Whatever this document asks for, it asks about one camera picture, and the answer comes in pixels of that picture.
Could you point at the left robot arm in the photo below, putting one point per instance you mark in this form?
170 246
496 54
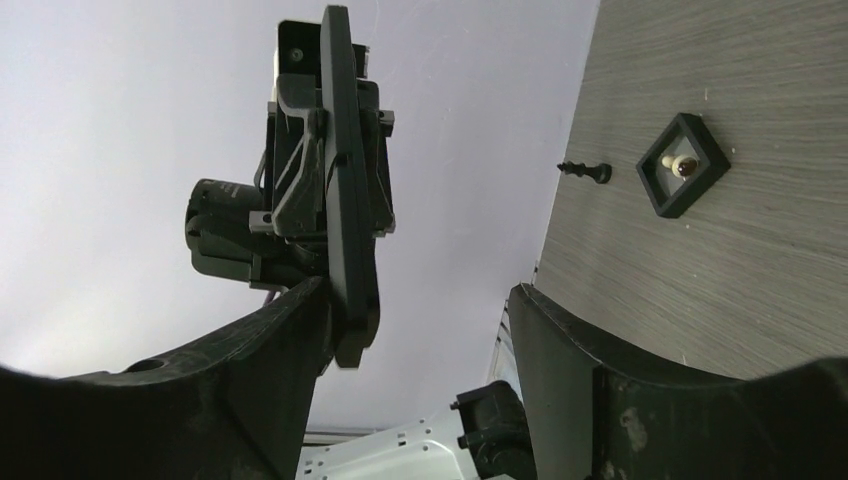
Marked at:
482 435

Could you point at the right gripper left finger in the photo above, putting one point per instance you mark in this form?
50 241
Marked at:
199 397

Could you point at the plain black remote control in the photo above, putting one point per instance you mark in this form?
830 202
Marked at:
352 268

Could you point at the black square frame box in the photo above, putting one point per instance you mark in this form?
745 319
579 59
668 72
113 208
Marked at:
683 163

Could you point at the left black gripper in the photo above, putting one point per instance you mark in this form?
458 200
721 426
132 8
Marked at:
324 172

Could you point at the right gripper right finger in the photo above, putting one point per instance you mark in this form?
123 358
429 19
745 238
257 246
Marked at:
599 407

